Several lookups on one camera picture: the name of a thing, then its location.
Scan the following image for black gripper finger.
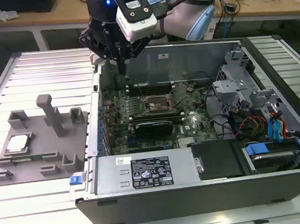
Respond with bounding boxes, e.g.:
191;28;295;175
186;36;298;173
120;36;155;75
77;26;123;79

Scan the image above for thin metal locking lever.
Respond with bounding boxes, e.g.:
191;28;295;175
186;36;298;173
172;87;193;109
137;85;147;100

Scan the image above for metal socket cover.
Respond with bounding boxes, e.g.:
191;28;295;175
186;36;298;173
168;84;190;108

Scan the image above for silver CPU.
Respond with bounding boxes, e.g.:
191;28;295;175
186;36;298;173
5;133;31;153

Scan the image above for black RAM slot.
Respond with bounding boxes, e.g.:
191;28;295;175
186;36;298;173
130;118;187;128
126;86;175;95
125;81;174;89
127;89;176;98
128;110;186;119
126;83;175;92
128;113;186;122
129;115;187;125

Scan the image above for wooden workbench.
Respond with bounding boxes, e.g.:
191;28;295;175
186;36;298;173
0;0;300;56

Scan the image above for green motherboard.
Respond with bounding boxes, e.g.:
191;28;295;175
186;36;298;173
97;77;221;158

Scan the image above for large black box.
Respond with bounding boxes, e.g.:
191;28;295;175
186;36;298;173
0;0;59;16

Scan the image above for black graphics card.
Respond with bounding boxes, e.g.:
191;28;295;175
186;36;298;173
132;118;175;140

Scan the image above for crumpled clear plastic bag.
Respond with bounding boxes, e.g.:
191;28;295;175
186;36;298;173
0;4;19;23

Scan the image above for small electronic module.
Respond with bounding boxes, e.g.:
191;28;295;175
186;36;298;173
224;2;237;14

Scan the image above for silver metal drive cage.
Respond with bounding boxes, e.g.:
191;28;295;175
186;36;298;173
209;46;283;118

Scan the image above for silver chipset heatsink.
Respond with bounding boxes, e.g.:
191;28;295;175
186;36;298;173
177;136;194;148

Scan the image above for grey parts rack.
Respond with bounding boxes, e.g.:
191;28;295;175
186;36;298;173
0;90;95;187

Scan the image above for black rating label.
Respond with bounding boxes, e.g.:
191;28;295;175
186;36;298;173
130;155;176;190

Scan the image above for silver power supply unit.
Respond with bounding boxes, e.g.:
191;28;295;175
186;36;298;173
87;146;206;198

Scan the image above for black plastic cover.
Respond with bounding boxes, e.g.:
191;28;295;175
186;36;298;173
188;138;247;182

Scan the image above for green RAM stick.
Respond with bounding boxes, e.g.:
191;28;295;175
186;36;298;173
11;156;45;165

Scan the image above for blue plastic case latch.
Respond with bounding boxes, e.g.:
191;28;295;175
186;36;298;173
69;175;83;187

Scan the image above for black open PC case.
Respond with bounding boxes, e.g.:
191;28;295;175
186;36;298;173
56;31;300;224

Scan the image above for hard disk in blue carrier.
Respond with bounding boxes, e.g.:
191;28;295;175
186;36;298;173
242;138;300;175

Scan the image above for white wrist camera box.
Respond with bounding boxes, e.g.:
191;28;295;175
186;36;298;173
111;0;160;44

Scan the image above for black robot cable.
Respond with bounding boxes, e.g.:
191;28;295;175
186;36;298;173
154;0;194;21

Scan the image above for blue network cable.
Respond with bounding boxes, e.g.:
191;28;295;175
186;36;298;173
222;14;233;39

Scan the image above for black wire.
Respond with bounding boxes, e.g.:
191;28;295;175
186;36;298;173
209;112;236;142

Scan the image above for coloured power wire bundle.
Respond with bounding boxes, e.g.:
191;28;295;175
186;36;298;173
232;115;270;140

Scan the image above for blue data wire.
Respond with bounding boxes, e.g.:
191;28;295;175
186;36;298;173
265;110;287;145

